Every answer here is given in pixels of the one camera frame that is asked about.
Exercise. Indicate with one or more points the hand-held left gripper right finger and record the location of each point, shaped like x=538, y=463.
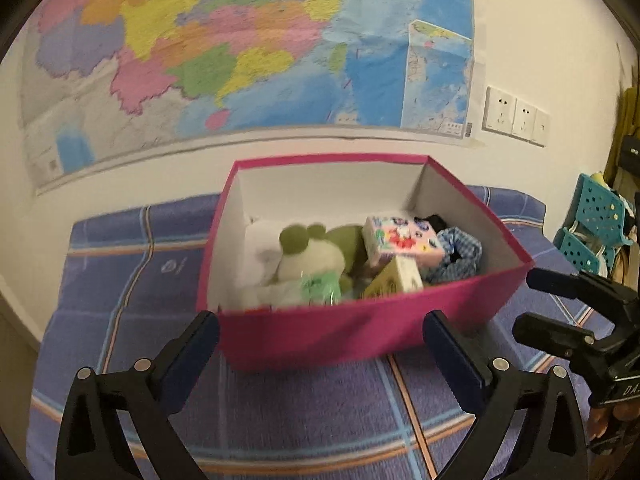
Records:
x=452, y=360

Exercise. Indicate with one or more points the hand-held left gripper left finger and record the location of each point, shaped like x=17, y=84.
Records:
x=192, y=360

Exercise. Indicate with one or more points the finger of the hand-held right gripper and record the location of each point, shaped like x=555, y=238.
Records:
x=545, y=332
x=555, y=282

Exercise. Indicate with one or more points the yellow small box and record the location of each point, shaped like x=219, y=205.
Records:
x=395, y=277

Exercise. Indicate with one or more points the blue plaid scrunchie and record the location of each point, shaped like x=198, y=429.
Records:
x=455, y=255

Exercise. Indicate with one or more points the white soft plush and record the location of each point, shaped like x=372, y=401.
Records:
x=255, y=260

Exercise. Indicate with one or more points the floral tissue pack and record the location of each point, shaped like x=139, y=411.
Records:
x=400, y=240

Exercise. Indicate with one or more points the pink cardboard box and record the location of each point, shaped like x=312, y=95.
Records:
x=325, y=330

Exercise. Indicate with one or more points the black soft item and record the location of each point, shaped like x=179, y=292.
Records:
x=437, y=222

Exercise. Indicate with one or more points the small green packet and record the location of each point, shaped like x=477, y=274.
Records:
x=320, y=287

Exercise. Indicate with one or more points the green frog plush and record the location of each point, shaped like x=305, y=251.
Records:
x=310, y=260

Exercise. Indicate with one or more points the person's right hand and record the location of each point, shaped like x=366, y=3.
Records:
x=600, y=422

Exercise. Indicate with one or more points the teal perforated plastic rack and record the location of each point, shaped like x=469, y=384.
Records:
x=600, y=210

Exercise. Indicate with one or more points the blue plaid blanket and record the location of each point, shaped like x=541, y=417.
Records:
x=125, y=285

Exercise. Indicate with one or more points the pale yellow object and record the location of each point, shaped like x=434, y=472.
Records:
x=600, y=181

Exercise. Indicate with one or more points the black device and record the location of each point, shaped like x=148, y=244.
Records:
x=631, y=152

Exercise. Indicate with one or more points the beige cabinet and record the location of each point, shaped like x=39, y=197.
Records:
x=12, y=360

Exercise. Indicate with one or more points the olive yellow cloth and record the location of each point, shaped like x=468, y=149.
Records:
x=629, y=110

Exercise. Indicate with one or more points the white wall switch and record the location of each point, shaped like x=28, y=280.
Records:
x=541, y=127

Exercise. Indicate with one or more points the white wall socket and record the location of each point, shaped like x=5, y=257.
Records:
x=524, y=120
x=499, y=109

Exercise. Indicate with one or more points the colourful wall map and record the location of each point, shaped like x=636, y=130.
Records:
x=225, y=60

